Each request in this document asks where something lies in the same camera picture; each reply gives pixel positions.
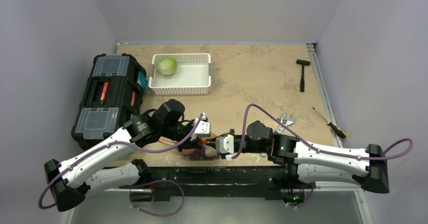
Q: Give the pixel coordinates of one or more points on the red adjustable wrench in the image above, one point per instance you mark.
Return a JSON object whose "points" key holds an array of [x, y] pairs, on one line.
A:
{"points": [[286, 120]]}

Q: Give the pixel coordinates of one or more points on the yellow black screwdriver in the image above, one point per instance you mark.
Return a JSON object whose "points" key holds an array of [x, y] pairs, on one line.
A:
{"points": [[338, 131]]}

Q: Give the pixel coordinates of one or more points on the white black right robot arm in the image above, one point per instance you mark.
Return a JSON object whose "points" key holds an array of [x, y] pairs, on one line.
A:
{"points": [[305, 164]]}

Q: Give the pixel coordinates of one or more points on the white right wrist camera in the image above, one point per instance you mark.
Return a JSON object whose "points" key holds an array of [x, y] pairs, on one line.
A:
{"points": [[224, 146]]}

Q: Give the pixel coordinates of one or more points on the white plastic basket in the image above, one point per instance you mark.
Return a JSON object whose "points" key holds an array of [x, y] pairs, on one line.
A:
{"points": [[192, 76]]}

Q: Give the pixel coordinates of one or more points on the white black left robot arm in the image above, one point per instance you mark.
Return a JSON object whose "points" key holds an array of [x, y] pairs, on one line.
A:
{"points": [[154, 131]]}

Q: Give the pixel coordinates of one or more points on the purple grape bunch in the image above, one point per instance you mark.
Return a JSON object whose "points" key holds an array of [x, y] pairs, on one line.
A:
{"points": [[197, 155]]}

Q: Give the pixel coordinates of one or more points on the black hammer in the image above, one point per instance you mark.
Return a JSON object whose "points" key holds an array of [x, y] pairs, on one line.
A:
{"points": [[303, 64]]}

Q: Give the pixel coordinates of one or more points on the clear zip top bag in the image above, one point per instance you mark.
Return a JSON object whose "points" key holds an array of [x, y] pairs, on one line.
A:
{"points": [[189, 145]]}

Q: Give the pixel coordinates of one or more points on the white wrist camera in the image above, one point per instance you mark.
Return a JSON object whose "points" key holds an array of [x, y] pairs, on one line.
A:
{"points": [[224, 146], [203, 128]]}

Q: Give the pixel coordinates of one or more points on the black toolbox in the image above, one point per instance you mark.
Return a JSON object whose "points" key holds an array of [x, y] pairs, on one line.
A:
{"points": [[113, 95]]}

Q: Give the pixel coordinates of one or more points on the green cabbage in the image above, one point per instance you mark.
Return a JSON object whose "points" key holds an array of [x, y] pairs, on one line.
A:
{"points": [[167, 66]]}

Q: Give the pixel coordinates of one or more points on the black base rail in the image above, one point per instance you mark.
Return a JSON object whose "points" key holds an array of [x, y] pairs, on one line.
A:
{"points": [[267, 182]]}

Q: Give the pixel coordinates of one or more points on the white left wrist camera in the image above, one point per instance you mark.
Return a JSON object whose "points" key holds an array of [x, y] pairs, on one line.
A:
{"points": [[203, 128]]}

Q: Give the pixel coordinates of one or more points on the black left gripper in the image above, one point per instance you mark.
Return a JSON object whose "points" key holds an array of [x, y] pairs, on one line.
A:
{"points": [[191, 144]]}

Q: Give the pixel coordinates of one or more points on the beige garlic bulb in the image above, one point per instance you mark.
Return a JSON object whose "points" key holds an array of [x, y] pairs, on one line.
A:
{"points": [[211, 152]]}

